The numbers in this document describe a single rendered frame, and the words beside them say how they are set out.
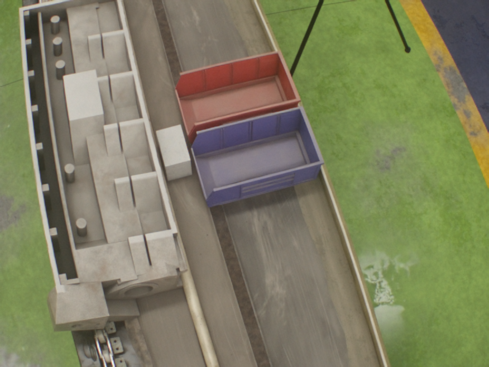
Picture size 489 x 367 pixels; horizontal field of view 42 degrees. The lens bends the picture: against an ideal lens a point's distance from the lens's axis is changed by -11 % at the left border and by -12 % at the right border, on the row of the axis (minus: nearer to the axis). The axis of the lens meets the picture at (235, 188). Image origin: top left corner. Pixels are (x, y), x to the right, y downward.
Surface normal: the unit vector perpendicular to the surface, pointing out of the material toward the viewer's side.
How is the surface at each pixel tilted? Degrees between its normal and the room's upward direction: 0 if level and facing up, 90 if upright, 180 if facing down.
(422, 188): 0
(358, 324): 1
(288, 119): 88
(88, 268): 10
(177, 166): 90
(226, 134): 88
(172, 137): 0
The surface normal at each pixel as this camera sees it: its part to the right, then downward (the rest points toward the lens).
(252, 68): 0.27, 0.87
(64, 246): 0.17, -0.44
